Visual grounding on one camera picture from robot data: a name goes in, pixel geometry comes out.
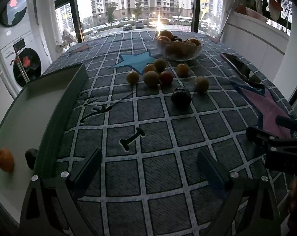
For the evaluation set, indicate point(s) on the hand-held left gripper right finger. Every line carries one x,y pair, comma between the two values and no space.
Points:
212,172

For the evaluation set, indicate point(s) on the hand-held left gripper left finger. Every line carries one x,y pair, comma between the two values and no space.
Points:
89,169

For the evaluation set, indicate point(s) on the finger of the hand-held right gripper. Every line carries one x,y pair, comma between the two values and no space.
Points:
261,136
288,124

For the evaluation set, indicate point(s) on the dark purple plum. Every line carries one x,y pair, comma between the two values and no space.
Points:
30,157
177,39
181,97

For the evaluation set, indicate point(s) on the red plum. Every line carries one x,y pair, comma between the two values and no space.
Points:
166,78

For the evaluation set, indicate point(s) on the large yellow plum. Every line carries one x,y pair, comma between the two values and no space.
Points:
151,78

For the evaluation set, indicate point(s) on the small orange tangerine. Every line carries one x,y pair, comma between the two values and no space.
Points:
149,67

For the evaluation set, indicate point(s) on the black smartphone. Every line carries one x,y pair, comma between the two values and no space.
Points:
241,66

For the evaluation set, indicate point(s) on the checked blue tablecloth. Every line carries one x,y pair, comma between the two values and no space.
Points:
150,127

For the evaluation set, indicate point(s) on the white cabinet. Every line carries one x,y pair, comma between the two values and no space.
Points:
256,41

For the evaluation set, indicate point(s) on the clear glass bowl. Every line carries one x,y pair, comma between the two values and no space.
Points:
180,57

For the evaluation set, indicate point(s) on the yellow apricot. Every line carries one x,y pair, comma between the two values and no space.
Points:
189,48

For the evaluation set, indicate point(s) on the white washing machine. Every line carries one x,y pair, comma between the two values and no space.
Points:
28,65

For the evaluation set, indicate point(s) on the orange apricot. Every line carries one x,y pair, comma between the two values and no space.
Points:
175,48

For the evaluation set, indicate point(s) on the thin pole with red tie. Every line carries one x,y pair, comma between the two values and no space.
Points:
20,66

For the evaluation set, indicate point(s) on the pale crumpled cloth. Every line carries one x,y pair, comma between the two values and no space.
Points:
64,38

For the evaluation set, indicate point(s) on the large orange tangerine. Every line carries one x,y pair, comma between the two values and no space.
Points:
164,39

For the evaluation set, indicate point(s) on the parked dark car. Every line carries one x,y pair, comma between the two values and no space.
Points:
139,24
127,27

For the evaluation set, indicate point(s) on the white stacked dryer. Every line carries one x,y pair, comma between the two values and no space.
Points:
13,12

